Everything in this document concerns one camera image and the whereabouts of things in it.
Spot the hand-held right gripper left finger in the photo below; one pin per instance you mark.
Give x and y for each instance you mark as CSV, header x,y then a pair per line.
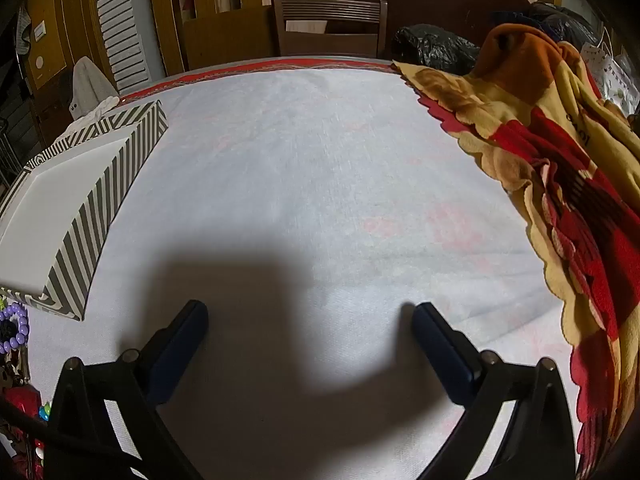
x,y
175,355

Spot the brown wooden chair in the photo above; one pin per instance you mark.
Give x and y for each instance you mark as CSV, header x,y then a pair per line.
x,y
330,25

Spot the white louvered door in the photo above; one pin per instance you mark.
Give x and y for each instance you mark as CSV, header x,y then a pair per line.
x,y
120,20

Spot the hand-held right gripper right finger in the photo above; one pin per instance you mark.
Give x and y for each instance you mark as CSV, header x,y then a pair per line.
x,y
445,355

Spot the striped cardboard box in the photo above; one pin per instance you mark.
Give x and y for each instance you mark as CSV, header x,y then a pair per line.
x,y
75,195

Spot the white wall switch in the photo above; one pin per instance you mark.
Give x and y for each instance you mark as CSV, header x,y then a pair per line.
x,y
40,31

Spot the white knitted cloth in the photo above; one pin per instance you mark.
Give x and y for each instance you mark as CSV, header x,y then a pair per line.
x,y
107,104

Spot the white printed bag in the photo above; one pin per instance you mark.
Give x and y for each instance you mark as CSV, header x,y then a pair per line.
x,y
612,77

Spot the yellow red printed blanket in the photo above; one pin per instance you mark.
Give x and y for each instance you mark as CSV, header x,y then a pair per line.
x,y
575,160

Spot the grey coat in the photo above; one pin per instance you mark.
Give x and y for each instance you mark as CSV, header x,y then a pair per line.
x,y
90,85

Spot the black plastic bag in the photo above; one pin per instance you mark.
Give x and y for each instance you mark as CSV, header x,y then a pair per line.
x,y
435,47

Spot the dark blue bag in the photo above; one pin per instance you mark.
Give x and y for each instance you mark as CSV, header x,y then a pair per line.
x,y
565,22

